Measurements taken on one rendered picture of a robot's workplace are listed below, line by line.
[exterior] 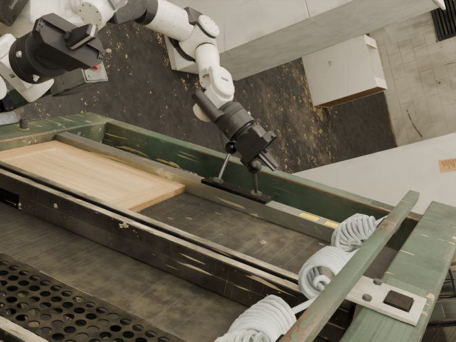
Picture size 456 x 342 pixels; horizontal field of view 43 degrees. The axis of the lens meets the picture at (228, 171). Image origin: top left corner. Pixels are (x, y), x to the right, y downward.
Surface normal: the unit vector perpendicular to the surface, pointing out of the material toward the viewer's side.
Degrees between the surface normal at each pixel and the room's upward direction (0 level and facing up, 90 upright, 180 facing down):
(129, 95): 0
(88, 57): 16
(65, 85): 90
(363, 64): 90
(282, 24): 90
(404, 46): 90
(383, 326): 60
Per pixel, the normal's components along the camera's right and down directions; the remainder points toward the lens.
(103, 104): 0.84, -0.23
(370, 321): 0.17, -0.94
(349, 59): -0.50, 0.04
